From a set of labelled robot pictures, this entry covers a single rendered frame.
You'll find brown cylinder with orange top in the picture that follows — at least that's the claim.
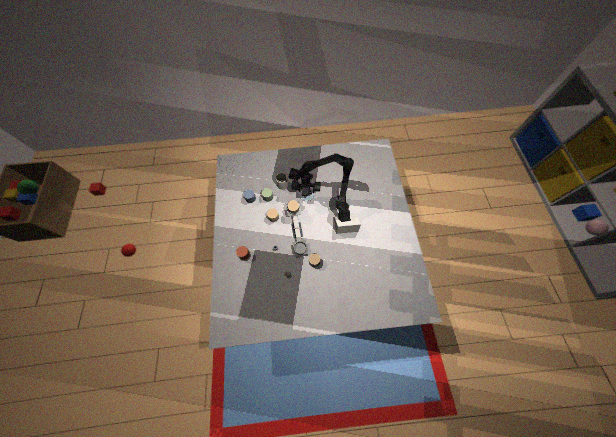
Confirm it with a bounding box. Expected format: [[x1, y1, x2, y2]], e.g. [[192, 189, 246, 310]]
[[236, 246, 250, 260]]

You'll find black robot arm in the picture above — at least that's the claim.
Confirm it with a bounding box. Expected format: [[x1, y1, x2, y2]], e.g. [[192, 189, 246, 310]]
[[289, 153, 354, 222]]

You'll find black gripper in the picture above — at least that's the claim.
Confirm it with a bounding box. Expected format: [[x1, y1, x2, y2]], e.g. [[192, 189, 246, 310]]
[[291, 180, 321, 193]]

